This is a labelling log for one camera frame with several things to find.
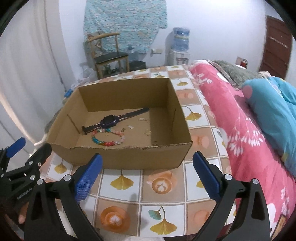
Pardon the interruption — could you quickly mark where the white plastic bag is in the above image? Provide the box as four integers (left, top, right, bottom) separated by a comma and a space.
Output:
78, 62, 97, 83

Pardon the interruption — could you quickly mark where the wooden chair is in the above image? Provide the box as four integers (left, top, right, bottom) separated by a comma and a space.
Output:
87, 32, 130, 79

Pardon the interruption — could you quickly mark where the brown cardboard box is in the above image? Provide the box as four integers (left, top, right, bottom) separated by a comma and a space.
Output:
46, 78, 192, 170

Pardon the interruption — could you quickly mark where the blue plush pillow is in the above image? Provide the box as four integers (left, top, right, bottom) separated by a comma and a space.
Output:
241, 77, 295, 176

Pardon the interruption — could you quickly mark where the multicolour bead necklace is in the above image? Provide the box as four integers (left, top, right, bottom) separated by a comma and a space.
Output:
91, 128, 126, 147

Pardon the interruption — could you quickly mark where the dark red wooden door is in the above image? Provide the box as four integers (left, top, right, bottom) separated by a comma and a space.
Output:
259, 16, 292, 79

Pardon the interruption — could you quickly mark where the white curtain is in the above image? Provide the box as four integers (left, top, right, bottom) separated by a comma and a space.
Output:
1, 1, 65, 146

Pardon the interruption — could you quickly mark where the water dispenser with bottle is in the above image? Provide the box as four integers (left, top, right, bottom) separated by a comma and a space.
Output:
166, 27, 190, 65

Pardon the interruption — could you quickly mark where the ginkgo pattern tablecloth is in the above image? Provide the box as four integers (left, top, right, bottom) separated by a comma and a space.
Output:
41, 66, 232, 237

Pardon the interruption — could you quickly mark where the pink floral blanket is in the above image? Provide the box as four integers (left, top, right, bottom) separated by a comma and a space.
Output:
189, 60, 295, 238

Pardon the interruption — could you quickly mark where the black trash bin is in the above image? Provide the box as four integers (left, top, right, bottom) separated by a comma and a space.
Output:
129, 61, 147, 71

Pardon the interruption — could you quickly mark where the grey knitted blanket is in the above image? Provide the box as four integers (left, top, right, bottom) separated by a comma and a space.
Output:
208, 60, 263, 90

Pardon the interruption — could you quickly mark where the person's left hand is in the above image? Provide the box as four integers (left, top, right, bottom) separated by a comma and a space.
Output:
18, 202, 29, 225

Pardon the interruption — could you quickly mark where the pink strap smart watch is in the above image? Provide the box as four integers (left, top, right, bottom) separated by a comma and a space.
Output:
82, 108, 149, 134

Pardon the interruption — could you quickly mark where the teal patterned wall cloth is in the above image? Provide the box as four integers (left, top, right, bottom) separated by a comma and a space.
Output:
83, 0, 167, 54

